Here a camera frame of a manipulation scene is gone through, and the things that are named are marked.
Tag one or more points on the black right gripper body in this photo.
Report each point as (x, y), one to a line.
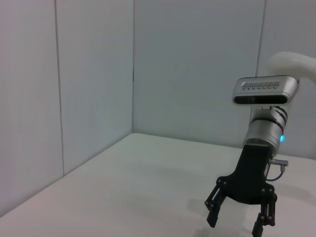
(249, 177)

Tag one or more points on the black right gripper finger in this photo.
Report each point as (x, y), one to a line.
(214, 209)
(265, 217)

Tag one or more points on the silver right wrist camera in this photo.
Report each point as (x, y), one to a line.
(261, 90)

